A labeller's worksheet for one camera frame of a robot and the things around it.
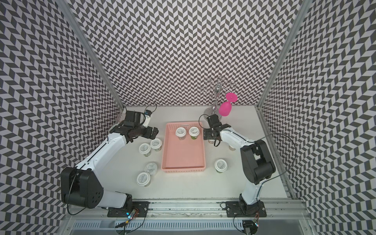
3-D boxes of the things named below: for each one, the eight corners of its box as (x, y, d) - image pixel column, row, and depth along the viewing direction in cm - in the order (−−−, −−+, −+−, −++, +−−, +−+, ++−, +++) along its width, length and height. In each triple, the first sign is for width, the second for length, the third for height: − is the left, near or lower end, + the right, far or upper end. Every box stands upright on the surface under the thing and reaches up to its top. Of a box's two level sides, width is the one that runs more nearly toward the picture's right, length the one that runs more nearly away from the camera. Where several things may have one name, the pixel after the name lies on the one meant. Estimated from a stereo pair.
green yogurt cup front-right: (214, 173, 85) (215, 169, 80) (213, 162, 89) (214, 158, 84) (226, 173, 85) (228, 169, 80) (224, 162, 89) (226, 158, 84)
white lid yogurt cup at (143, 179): (139, 188, 81) (135, 184, 75) (141, 176, 84) (138, 172, 79) (150, 188, 81) (147, 184, 75) (152, 176, 85) (150, 172, 79)
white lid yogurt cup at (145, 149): (141, 158, 93) (137, 152, 86) (143, 149, 97) (140, 143, 90) (151, 158, 93) (148, 152, 86) (153, 149, 97) (150, 143, 90)
